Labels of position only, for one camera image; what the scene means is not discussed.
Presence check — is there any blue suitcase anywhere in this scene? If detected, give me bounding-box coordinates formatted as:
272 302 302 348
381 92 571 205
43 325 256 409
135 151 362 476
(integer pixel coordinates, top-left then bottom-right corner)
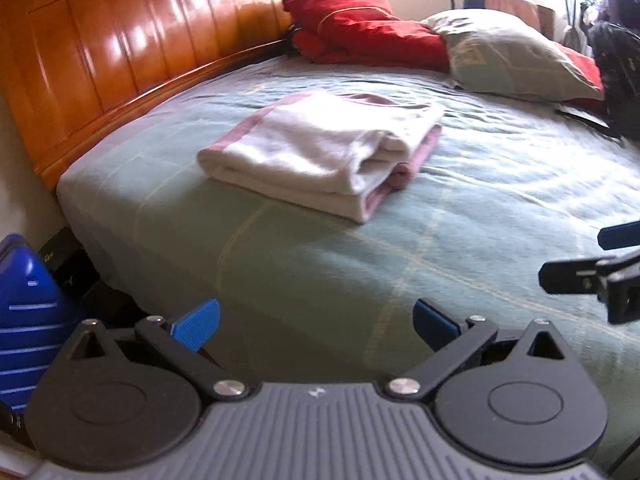
0 232 81 413

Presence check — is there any brown paper bag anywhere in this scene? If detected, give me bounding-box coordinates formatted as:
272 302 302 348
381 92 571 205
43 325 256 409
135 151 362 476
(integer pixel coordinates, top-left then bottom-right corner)
480 0 556 36

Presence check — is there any red pillow with piping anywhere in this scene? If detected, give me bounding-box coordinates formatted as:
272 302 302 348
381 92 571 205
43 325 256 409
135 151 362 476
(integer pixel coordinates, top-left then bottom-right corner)
281 0 451 72

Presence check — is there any grey pillow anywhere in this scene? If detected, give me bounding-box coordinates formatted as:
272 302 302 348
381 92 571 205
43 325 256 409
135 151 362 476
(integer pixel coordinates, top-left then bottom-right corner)
420 8 606 102

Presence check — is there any pink and white sweater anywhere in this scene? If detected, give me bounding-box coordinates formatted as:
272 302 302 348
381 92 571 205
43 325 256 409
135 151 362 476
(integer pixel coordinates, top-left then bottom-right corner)
196 89 444 224

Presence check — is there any clothes rack with hanging clothes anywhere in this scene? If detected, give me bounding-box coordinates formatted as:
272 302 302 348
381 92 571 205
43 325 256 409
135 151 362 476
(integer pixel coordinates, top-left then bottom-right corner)
562 0 640 51

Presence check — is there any black box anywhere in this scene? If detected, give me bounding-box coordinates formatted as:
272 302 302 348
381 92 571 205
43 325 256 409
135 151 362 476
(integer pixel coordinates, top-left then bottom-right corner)
37 227 101 311

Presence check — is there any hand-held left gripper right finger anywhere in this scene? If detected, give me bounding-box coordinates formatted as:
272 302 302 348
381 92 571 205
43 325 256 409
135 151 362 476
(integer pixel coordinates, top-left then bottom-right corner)
384 297 567 404

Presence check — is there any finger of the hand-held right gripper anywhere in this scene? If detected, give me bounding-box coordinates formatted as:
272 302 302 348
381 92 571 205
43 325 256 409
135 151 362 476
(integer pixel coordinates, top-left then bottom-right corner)
538 249 640 327
597 220 640 252

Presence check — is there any wooden headboard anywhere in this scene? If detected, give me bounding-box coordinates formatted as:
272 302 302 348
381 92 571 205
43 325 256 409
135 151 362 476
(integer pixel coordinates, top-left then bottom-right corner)
0 0 301 191

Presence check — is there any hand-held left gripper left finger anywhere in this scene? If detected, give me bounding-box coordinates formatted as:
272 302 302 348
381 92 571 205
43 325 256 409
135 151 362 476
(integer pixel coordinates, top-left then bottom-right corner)
66 297 252 404

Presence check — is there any black backpack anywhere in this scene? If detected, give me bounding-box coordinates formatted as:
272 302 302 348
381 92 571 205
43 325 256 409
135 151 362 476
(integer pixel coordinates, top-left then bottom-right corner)
555 20 640 141

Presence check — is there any green plaid blanket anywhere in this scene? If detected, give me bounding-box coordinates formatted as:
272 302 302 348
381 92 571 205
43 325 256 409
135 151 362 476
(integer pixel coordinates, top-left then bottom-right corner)
56 55 640 476

